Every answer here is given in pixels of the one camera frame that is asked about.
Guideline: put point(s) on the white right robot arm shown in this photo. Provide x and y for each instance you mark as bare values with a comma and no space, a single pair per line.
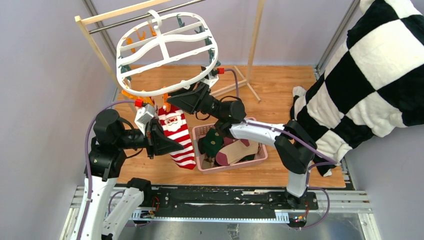
294,146

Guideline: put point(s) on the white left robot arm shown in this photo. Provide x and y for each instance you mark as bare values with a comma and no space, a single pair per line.
105,154

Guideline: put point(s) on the white round sock hanger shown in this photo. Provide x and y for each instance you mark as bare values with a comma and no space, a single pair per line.
174,45

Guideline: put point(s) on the argyle brown sock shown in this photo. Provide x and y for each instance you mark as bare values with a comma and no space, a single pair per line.
208,163

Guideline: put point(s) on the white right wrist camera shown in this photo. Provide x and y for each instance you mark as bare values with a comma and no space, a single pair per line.
213,76

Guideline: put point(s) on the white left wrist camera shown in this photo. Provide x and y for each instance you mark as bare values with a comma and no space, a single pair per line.
143,117

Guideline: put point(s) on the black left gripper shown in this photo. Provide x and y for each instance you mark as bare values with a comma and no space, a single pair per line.
157,141

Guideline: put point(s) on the pink plastic basket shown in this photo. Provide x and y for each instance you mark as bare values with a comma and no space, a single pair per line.
200,131

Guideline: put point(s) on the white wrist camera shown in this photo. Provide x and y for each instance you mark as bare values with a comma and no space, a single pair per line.
213,76
143,117

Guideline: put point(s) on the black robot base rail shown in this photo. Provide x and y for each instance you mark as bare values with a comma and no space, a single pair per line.
238,204

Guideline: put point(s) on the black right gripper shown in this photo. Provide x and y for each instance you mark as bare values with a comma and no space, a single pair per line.
188,99

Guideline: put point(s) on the black white checkered blanket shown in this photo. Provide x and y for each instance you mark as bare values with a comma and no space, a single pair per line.
373,83

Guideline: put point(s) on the red white striped sock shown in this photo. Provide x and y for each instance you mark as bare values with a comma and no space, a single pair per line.
175,127

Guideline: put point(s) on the cream purple striped sock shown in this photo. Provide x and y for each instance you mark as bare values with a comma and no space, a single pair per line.
234,152
227,141

